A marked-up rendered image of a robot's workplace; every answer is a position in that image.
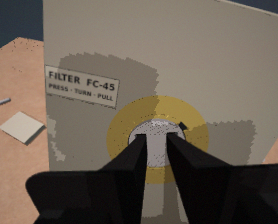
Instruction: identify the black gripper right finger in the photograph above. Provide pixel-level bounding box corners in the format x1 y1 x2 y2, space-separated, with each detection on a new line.
166 132 278 224

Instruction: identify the white cylinder with two slots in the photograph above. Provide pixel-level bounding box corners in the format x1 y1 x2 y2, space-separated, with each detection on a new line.
129 118 185 168

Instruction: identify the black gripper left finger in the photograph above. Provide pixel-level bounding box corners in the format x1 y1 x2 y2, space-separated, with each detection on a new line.
25 134 147 224

